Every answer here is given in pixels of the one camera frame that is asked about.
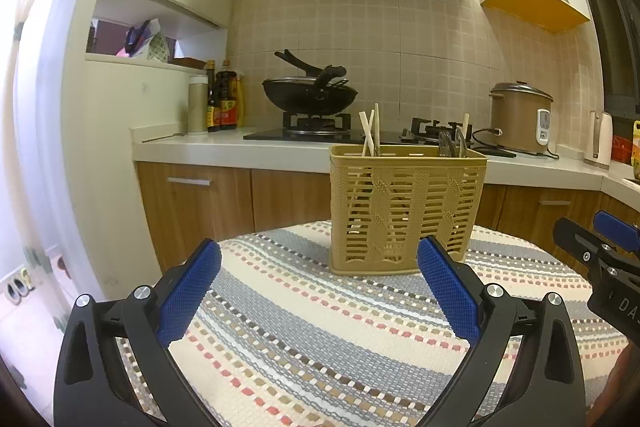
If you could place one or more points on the black gas stove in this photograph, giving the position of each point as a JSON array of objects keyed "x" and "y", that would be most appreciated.
[{"x": 300, "y": 136}]

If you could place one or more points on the printed shopping bag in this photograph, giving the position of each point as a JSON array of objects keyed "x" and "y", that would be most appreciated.
[{"x": 147, "y": 42}]

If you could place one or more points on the brown tray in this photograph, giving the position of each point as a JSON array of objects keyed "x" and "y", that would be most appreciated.
[{"x": 190, "y": 63}]

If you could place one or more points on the white cylindrical bottle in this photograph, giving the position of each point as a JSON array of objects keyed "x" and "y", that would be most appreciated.
[{"x": 198, "y": 107}]

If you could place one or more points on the person's right forearm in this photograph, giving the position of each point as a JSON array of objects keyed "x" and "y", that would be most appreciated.
[{"x": 620, "y": 387}]

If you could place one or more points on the black spatula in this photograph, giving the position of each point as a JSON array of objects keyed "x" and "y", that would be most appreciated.
[{"x": 332, "y": 74}]

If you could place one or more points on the white electric kettle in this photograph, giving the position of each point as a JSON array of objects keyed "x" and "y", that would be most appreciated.
[{"x": 599, "y": 137}]

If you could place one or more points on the brown rice cooker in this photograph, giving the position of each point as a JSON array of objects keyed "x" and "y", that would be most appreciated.
[{"x": 515, "y": 122}]

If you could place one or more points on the black wok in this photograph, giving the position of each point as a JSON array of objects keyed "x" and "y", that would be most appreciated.
[{"x": 310, "y": 97}]

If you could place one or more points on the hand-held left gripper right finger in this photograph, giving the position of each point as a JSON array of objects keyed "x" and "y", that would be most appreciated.
[{"x": 447, "y": 292}]

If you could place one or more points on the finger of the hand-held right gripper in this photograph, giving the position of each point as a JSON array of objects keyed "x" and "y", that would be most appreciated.
[
  {"x": 617, "y": 229},
  {"x": 575, "y": 239}
]

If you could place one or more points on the slim yellow bottle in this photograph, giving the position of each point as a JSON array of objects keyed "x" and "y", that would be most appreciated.
[{"x": 241, "y": 102}]

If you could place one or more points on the dark window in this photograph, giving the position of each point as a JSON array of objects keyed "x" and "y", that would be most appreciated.
[{"x": 615, "y": 32}]

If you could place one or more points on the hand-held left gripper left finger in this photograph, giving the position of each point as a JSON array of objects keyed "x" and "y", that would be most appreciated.
[{"x": 192, "y": 287}]

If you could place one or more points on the striped woven table mat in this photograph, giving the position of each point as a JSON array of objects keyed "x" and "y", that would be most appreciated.
[{"x": 325, "y": 332}]

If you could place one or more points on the tan plastic utensil basket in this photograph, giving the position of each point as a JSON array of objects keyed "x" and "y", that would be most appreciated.
[{"x": 400, "y": 207}]

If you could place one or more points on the red container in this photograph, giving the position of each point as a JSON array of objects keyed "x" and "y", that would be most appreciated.
[{"x": 622, "y": 151}]

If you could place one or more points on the large dark sauce bottle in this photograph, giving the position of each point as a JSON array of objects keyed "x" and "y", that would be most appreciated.
[{"x": 228, "y": 102}]

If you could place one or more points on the small dark sauce bottle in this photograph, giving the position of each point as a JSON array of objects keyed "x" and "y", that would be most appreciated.
[{"x": 213, "y": 107}]

